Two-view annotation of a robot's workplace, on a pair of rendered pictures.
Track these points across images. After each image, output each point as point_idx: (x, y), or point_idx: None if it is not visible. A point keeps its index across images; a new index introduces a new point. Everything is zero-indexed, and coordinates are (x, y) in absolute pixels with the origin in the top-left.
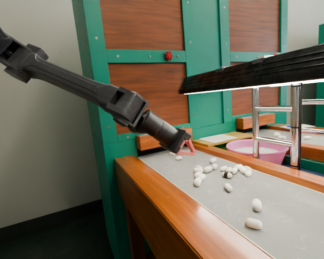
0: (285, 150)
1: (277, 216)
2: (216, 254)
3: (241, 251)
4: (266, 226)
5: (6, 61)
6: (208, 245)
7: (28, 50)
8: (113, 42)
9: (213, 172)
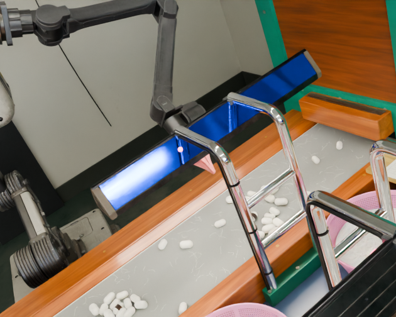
0: (349, 267)
1: (176, 259)
2: (129, 228)
3: (131, 237)
4: (164, 253)
5: (156, 20)
6: (136, 224)
7: (162, 11)
8: None
9: (269, 205)
